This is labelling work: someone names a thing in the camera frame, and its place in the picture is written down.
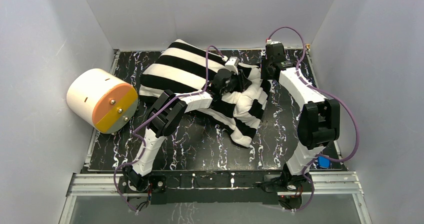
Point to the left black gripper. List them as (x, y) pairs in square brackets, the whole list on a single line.
[(241, 81)]

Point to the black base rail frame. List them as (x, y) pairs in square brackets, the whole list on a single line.
[(264, 187)]

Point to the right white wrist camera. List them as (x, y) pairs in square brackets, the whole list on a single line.
[(270, 42)]

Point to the white orange cylinder roll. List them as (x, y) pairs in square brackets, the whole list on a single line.
[(104, 101)]

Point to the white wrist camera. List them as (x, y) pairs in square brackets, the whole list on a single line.
[(232, 64), (270, 42)]

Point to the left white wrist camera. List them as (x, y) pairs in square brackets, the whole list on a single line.
[(232, 64)]

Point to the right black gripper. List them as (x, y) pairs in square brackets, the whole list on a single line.
[(264, 75)]

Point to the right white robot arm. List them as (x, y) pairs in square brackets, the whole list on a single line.
[(318, 124)]

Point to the small blue object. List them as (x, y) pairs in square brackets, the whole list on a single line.
[(323, 163)]

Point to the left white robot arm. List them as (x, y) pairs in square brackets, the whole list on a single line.
[(165, 115)]

